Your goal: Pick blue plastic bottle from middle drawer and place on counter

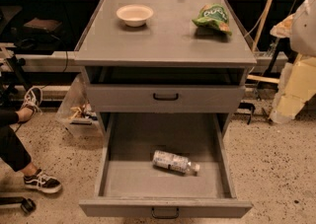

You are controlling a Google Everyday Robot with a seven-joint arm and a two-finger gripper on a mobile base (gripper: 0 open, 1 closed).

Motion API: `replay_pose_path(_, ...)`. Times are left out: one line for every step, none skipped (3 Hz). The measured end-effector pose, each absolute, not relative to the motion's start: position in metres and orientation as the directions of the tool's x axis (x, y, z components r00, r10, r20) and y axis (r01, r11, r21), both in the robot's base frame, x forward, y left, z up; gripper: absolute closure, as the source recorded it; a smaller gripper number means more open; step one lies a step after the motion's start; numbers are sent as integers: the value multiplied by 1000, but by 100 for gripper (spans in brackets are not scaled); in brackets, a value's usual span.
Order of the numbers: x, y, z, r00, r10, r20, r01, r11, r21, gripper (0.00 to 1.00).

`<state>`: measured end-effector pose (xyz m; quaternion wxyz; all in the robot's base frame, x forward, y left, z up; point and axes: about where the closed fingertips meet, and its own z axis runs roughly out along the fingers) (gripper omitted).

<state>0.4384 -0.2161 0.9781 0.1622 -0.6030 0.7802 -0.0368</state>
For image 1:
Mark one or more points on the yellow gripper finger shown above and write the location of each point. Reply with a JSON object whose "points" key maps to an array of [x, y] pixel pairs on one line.
{"points": [[297, 86]]}

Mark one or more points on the clear plastic water bottle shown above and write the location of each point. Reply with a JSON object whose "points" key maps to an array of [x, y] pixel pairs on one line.
{"points": [[175, 163]]}

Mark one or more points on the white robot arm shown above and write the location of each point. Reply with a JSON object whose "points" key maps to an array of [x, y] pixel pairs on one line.
{"points": [[300, 28]]}

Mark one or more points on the closed grey middle drawer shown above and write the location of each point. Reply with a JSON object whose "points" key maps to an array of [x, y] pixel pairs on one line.
{"points": [[159, 98]]}

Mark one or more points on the grey drawer cabinet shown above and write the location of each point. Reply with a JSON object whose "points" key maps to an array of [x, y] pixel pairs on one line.
{"points": [[168, 50]]}

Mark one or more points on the open grey bottom drawer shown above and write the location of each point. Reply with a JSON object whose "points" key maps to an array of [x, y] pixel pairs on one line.
{"points": [[129, 185]]}

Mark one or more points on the green chip bag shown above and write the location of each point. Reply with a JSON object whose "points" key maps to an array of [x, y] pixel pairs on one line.
{"points": [[213, 16]]}

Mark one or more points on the white paper bowl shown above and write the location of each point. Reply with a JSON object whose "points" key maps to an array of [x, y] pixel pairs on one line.
{"points": [[135, 15]]}

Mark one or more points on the clear plastic storage bin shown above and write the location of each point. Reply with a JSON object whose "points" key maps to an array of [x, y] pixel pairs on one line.
{"points": [[75, 112]]}

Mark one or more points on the black box on shelf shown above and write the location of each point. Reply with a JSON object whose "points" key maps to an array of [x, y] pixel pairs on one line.
{"points": [[37, 25]]}

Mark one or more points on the black sneaker far foot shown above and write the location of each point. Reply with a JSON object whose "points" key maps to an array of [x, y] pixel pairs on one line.
{"points": [[33, 99]]}

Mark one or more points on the black sneaker foot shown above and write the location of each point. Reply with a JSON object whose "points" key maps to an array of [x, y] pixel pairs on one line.
{"points": [[33, 99], [42, 182]]}

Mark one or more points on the black sneaker near foot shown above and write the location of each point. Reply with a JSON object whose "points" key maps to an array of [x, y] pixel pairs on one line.
{"points": [[42, 182]]}

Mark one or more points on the person leg black trousers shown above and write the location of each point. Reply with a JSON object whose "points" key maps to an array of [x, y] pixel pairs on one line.
{"points": [[12, 151]]}

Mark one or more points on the office chair caster base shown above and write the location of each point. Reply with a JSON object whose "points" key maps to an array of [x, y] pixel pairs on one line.
{"points": [[26, 204]]}

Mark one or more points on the wooden stick frame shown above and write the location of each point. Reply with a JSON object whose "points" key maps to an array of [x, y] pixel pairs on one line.
{"points": [[254, 46]]}

